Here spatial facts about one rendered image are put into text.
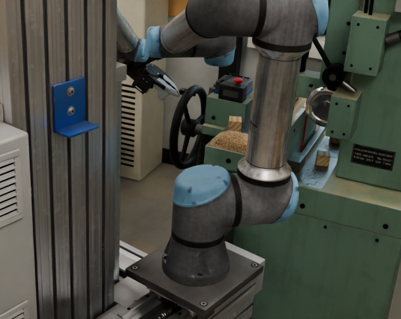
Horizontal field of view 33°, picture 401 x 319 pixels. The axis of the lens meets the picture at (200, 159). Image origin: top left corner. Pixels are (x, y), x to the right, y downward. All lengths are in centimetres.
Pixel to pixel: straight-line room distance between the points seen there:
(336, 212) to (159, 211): 157
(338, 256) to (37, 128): 112
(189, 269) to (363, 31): 78
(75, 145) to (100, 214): 19
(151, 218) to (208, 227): 193
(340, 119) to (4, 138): 104
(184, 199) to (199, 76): 229
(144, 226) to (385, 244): 155
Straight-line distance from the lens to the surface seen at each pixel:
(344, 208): 195
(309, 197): 196
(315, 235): 201
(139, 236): 317
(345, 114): 186
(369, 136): 197
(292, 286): 212
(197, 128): 223
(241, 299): 162
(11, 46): 112
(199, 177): 139
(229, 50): 165
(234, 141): 189
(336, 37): 195
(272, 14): 124
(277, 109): 133
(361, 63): 183
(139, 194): 353
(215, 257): 144
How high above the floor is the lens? 166
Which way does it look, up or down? 25 degrees down
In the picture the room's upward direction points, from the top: 4 degrees clockwise
